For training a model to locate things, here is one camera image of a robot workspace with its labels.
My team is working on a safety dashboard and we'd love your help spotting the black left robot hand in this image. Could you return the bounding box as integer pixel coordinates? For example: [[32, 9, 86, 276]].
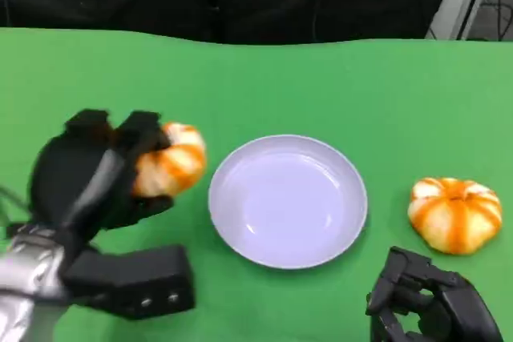
[[28, 108, 176, 268]]

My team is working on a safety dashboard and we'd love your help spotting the green table cloth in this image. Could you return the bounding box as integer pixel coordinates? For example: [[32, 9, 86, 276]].
[[0, 26, 513, 342]]

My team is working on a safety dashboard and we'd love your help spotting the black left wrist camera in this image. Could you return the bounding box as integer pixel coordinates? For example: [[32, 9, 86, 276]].
[[62, 243, 196, 321]]

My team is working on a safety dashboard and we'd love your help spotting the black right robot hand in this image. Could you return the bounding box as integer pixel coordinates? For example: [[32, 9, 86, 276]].
[[364, 246, 504, 342]]

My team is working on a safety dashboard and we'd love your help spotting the orange and white bread roll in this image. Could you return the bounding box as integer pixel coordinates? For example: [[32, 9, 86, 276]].
[[407, 176, 503, 255], [131, 120, 208, 198]]

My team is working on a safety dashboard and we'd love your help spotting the lilac plate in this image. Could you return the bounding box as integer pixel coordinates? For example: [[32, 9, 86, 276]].
[[208, 135, 369, 270]]

